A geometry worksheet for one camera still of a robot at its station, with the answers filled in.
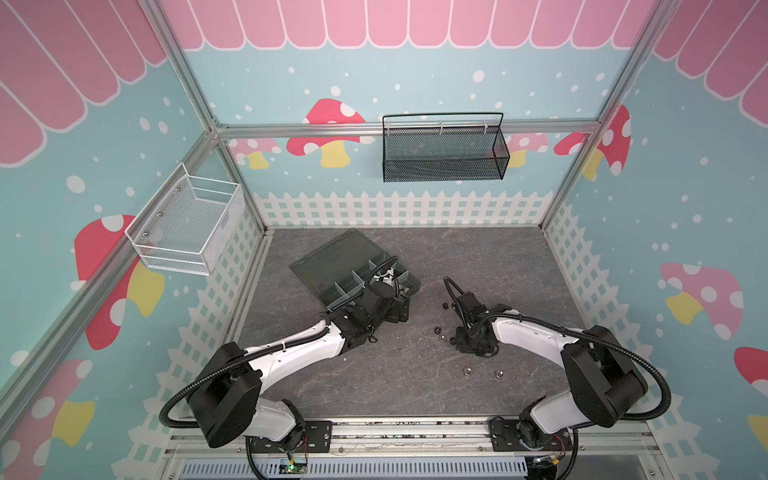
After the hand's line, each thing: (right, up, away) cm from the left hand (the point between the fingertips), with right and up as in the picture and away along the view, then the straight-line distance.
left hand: (395, 301), depth 84 cm
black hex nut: (+13, -10, +8) cm, 18 cm away
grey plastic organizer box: (-20, +8, +26) cm, 34 cm away
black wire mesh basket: (+15, +48, +10) cm, 51 cm away
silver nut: (+21, -20, 0) cm, 29 cm away
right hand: (+20, -14, +5) cm, 25 cm away
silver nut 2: (+29, -20, -1) cm, 36 cm away
